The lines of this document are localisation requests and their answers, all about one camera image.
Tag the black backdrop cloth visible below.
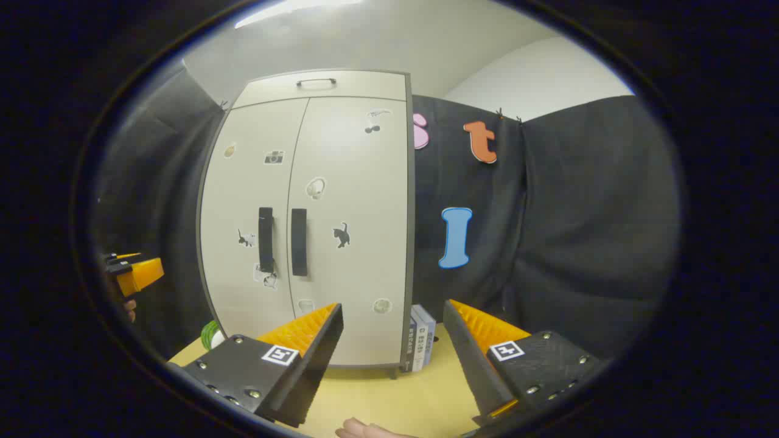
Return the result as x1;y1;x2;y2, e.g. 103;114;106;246
91;61;681;366

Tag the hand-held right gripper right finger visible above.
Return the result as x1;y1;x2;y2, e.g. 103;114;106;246
442;299;603;426

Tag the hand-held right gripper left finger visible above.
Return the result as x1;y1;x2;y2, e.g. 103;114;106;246
166;302;345;428

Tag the white double-door shoe cabinet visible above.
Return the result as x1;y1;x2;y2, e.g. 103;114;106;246
196;68;416;379

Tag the white cabinet door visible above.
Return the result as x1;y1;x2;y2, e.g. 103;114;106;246
200;97;309;341
286;96;410;367

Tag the green striped ball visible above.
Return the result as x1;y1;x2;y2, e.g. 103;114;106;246
201;321;226;350

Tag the black door handle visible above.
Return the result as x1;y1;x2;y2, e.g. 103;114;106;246
258;207;275;273
290;208;309;277

